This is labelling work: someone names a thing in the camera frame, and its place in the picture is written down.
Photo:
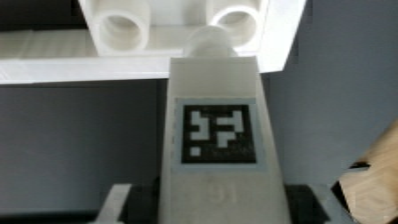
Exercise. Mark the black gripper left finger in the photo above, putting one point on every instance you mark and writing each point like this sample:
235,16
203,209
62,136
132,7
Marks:
128,207

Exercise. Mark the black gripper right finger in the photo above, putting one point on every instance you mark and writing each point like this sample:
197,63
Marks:
316,204

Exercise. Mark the white chair seat with pegs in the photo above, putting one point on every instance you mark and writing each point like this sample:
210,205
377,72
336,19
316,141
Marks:
141,28

